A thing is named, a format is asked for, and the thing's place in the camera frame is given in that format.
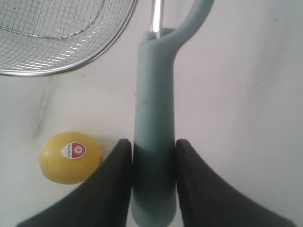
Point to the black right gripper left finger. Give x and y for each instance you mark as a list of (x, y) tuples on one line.
[(101, 201)]

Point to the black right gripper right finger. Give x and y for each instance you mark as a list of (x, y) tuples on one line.
[(206, 200)]

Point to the yellow lemon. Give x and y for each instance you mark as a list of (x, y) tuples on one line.
[(70, 157)]

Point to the teal handled peeler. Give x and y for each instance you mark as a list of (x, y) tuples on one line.
[(153, 202)]

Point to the metal wire mesh basket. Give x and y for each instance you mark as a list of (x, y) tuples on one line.
[(48, 37)]

